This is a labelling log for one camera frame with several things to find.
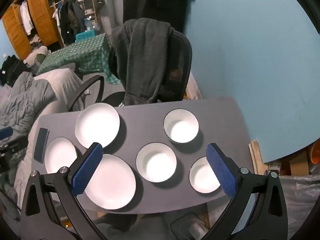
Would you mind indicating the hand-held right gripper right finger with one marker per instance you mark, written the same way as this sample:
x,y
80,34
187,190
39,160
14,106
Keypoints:
x,y
222,172

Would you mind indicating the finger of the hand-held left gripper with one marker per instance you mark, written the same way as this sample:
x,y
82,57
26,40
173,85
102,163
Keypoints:
x,y
5,132

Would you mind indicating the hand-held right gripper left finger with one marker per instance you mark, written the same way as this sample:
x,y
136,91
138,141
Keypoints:
x,y
87,170

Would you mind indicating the small white plate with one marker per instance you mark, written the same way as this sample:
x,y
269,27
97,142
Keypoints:
x,y
60,155

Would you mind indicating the stack of white plates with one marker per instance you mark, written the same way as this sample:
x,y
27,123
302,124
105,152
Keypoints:
x,y
97,125

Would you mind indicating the grey quilted duvet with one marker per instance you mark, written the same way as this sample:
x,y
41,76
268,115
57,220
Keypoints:
x,y
22,100

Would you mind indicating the dark smartphone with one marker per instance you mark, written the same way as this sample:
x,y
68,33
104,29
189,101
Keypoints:
x,y
41,145

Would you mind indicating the light wooden plank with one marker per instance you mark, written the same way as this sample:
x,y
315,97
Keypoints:
x,y
257,157

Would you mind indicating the grey and white floor device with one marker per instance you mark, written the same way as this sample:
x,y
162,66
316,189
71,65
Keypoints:
x,y
192,227

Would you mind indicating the black clothes pile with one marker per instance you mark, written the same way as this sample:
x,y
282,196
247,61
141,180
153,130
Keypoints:
x,y
10,70

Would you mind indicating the brown cardboard piece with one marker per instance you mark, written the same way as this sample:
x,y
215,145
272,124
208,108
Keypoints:
x,y
298,163

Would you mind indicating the clear plastic sheet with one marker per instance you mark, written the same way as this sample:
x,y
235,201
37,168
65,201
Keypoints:
x,y
300,197

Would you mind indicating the pale clothes pile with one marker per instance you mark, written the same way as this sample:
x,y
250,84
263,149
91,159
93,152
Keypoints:
x,y
37,55

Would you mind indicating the beige board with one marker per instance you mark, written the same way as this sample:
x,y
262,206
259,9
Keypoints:
x,y
193,87

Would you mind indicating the orange container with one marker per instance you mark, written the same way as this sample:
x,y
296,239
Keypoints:
x,y
315,153

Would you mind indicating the green checked tablecloth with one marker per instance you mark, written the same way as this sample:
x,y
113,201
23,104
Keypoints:
x,y
75,55

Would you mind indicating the white hanging shirt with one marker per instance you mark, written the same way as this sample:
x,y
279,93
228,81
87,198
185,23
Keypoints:
x,y
26,17

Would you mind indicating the black mesh office chair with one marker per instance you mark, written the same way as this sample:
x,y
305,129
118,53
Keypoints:
x,y
178,62

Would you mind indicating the teal plastic crate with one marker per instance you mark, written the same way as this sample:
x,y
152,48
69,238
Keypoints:
x,y
85,37

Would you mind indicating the wooden louvred wardrobe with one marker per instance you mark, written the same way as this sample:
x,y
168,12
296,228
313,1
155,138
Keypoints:
x,y
40,10

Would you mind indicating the dark grey fleece garment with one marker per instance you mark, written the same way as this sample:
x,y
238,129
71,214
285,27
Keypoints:
x,y
142,55

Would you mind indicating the dark hanging jackets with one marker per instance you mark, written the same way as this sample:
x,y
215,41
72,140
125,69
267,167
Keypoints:
x,y
71,17

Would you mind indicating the black hanging cloth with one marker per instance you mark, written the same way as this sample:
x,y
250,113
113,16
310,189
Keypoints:
x,y
155,0

